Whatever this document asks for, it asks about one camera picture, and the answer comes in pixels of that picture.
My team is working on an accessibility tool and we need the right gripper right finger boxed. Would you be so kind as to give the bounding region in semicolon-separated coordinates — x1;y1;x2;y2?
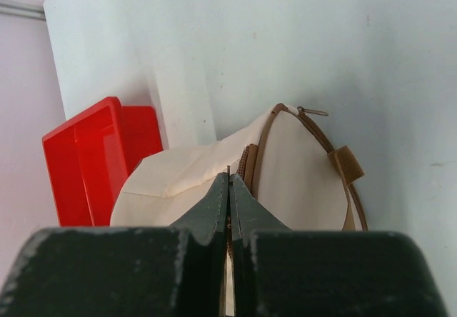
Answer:
229;175;447;316

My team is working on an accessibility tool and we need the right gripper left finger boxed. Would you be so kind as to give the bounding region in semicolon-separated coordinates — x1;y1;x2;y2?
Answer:
1;173;229;316

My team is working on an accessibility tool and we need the beige mesh laundry bag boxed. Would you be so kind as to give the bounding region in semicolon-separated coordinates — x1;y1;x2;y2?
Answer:
110;104;368;231

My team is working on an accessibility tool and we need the red plastic tray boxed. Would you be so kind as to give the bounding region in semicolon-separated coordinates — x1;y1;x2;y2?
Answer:
42;96;163;226

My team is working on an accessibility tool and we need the left aluminium corner post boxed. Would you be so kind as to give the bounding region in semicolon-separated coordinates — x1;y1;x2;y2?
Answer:
0;0;46;21

